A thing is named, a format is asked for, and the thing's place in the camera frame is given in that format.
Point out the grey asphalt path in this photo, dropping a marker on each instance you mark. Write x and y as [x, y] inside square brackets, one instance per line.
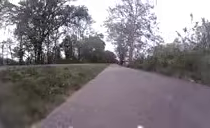
[133, 100]

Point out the row of trees and bushes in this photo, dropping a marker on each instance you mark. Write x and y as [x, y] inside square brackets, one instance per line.
[189, 56]

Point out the pale bare tree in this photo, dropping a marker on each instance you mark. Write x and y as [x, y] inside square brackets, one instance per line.
[129, 30]

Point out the robot's own part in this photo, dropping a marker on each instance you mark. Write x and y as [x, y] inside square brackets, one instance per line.
[140, 126]

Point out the grass verge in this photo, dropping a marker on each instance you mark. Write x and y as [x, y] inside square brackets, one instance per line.
[33, 86]

